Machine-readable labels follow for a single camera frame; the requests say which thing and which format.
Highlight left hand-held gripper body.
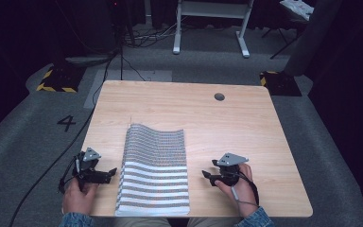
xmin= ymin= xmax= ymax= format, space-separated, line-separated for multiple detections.
xmin=72 ymin=147 xmax=108 ymax=192

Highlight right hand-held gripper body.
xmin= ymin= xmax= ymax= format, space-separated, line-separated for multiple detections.
xmin=212 ymin=152 xmax=250 ymax=187

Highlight person's right hand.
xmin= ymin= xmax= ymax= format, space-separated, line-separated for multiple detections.
xmin=215 ymin=163 xmax=260 ymax=219

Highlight person's left hand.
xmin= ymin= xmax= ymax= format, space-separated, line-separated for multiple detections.
xmin=61 ymin=177 xmax=99 ymax=217

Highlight striped grey white cloth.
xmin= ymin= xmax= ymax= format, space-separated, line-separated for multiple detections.
xmin=114 ymin=123 xmax=191 ymax=218

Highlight black yellow striped stand base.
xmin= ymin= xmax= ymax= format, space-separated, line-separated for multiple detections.
xmin=35 ymin=63 xmax=87 ymax=94
xmin=259 ymin=70 xmax=303 ymax=97

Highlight black upright stand pole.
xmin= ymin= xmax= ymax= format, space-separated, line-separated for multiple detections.
xmin=114 ymin=0 xmax=126 ymax=81

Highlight black folding stand legs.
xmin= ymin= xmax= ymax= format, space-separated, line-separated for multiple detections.
xmin=260 ymin=18 xmax=306 ymax=61

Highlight grey curtain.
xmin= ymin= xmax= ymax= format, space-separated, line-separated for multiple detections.
xmin=284 ymin=0 xmax=343 ymax=78

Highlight white printed bag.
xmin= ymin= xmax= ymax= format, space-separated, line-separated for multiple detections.
xmin=279 ymin=0 xmax=315 ymax=22

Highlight long black floor cable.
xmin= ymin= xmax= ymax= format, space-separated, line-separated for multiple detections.
xmin=9 ymin=51 xmax=121 ymax=227

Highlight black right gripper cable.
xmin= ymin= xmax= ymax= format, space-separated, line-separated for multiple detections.
xmin=237 ymin=170 xmax=261 ymax=206

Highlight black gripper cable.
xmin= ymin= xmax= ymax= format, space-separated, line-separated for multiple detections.
xmin=237 ymin=170 xmax=261 ymax=206
xmin=58 ymin=156 xmax=78 ymax=195

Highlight grey right gripper cable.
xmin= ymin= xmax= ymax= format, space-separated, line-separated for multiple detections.
xmin=230 ymin=186 xmax=260 ymax=218

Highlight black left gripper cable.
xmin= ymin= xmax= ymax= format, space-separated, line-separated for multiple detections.
xmin=58 ymin=156 xmax=78 ymax=195

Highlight bundle of floor cables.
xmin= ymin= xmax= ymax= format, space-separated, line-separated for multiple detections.
xmin=122 ymin=15 xmax=190 ymax=49

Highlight white metal desk frame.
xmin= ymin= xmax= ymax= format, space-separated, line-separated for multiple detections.
xmin=172 ymin=0 xmax=255 ymax=59

